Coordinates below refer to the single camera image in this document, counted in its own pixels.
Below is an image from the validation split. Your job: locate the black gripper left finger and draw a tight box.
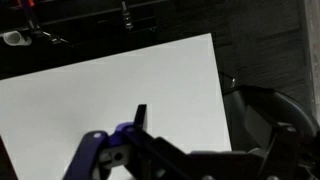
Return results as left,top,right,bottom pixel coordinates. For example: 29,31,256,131
134,104,147,129

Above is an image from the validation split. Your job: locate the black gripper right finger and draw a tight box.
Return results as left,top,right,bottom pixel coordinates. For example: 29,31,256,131
259,125,300,180

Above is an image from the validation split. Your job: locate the black tripod stand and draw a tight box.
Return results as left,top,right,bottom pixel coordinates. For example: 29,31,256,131
121,0,133,30

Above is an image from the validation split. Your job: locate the white plastic tube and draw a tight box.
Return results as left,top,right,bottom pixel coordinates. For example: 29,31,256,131
3,31,32,46

